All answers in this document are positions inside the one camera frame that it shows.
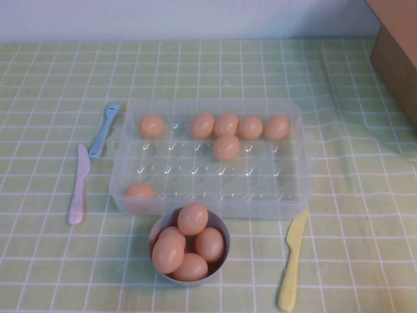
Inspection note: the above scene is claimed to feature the transparent plastic egg box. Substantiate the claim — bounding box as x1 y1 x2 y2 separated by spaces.
106 97 319 220

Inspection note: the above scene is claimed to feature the blue plastic fork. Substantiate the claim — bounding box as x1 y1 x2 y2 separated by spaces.
87 100 123 160

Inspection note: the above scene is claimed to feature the brown cardboard box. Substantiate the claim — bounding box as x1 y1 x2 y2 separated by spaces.
364 0 417 131

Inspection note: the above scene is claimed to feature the tan egg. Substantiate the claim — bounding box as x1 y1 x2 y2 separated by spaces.
189 113 216 140
171 252 209 282
123 183 154 205
213 113 240 137
151 230 186 275
138 113 165 138
158 226 186 244
177 203 209 236
263 114 291 142
195 226 225 264
212 134 241 162
238 115 264 140

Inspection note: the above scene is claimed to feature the grey round bowl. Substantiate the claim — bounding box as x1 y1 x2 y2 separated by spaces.
148 208 231 288

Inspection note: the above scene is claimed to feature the yellow plastic knife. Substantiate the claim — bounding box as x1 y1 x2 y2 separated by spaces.
278 207 310 312

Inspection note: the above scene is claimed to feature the pink plastic knife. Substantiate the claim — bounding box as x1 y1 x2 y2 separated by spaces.
67 143 91 226

